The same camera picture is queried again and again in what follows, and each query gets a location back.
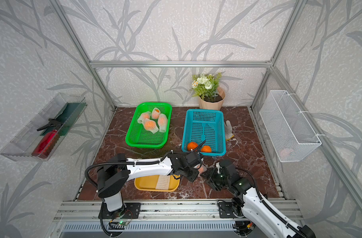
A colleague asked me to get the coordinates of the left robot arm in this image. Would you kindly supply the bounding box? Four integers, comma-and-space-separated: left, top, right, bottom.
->
84, 141, 206, 213

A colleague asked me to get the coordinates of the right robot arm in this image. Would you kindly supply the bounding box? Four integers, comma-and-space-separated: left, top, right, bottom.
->
201, 160, 316, 238

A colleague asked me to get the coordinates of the teal plastic basket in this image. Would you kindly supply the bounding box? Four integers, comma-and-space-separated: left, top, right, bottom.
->
182, 109, 226, 157

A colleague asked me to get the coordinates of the yellow plastic tray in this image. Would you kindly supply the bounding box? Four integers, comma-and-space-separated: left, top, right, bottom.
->
134, 175, 181, 192

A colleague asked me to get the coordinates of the white yellow work glove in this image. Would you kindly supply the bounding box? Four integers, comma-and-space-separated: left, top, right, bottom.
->
224, 120, 234, 141

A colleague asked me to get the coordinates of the green plastic basket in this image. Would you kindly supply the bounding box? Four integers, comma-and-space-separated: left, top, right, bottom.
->
125, 102, 173, 149

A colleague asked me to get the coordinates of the potted white flower plant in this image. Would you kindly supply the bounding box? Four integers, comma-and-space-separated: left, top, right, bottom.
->
192, 72, 225, 111

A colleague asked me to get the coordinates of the red black spray bottle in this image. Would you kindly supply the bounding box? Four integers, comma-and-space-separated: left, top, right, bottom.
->
32, 119, 63, 159

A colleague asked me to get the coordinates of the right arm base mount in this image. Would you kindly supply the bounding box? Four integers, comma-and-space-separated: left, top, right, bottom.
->
217, 200, 244, 219

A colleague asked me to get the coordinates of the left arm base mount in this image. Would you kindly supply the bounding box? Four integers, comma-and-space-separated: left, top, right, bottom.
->
98, 202, 141, 220

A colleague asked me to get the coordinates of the white wire mesh basket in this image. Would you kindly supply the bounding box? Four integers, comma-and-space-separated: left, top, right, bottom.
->
260, 90, 322, 163

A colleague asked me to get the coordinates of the aluminium front rail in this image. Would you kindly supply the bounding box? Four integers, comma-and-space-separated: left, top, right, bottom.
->
53, 199, 304, 223

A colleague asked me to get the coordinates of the clear plastic wall bin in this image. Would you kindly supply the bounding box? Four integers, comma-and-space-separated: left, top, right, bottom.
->
0, 93, 87, 162

